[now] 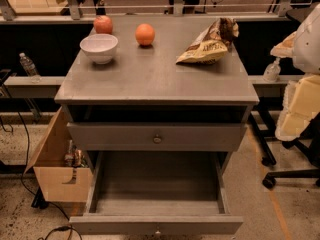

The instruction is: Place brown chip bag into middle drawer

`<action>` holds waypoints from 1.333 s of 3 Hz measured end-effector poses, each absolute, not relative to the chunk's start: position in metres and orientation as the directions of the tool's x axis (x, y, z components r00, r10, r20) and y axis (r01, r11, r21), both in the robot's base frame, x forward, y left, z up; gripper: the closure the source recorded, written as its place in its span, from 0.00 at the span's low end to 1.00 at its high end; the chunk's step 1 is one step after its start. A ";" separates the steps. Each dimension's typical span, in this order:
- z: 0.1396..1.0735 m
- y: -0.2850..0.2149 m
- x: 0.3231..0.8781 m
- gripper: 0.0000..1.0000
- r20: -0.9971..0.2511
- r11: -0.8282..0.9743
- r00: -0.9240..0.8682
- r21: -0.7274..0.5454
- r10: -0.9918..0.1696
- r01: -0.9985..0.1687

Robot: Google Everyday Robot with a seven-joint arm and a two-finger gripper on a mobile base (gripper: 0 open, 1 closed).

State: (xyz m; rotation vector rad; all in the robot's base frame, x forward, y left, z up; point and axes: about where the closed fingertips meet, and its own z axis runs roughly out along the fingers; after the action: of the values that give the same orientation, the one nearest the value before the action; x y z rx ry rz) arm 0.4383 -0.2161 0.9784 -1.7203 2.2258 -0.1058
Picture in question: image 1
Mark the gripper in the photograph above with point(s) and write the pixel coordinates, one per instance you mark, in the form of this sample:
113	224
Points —
308	45

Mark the brown chip bag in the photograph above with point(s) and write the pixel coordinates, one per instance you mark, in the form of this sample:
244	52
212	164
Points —
212	44

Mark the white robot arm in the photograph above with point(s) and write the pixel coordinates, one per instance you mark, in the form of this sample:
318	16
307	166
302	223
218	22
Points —
309	29

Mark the grey wooden drawer cabinet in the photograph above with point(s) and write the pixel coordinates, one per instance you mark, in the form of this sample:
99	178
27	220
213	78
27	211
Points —
144	84

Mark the open grey middle drawer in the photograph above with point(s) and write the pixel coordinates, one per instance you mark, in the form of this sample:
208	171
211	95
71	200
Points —
157	193

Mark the closed grey top drawer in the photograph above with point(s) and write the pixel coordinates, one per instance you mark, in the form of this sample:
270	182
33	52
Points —
156	137

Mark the hand sanitizer bottle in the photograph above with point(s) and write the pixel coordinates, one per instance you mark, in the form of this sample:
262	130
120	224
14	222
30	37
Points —
272	71

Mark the orange fruit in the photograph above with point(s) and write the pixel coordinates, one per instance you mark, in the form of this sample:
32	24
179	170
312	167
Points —
145	34

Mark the white bowl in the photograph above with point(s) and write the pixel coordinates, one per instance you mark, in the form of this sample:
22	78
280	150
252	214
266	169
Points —
99	48

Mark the red apple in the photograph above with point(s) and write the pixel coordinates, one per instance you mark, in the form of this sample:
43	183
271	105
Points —
103	25

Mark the snack packets in box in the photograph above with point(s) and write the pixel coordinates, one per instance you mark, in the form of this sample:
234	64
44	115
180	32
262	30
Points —
74	157

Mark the cardboard box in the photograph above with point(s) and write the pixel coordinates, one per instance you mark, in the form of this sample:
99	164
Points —
58	181

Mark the clear plastic water bottle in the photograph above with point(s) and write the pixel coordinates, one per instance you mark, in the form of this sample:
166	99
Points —
30	68

